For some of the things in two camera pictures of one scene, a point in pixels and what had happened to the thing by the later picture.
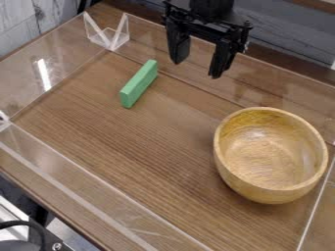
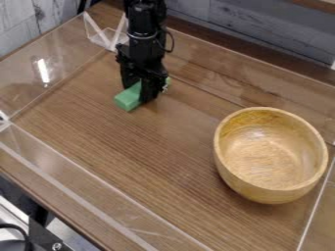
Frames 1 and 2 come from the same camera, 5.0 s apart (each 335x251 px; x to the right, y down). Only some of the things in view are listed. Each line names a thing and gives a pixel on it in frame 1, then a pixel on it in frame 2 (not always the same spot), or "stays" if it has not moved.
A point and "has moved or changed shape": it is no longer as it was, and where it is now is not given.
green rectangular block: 139,83 has moved or changed shape
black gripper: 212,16 → 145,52
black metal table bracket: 53,242 stays
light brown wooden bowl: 270,152 stays
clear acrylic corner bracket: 107,38 stays
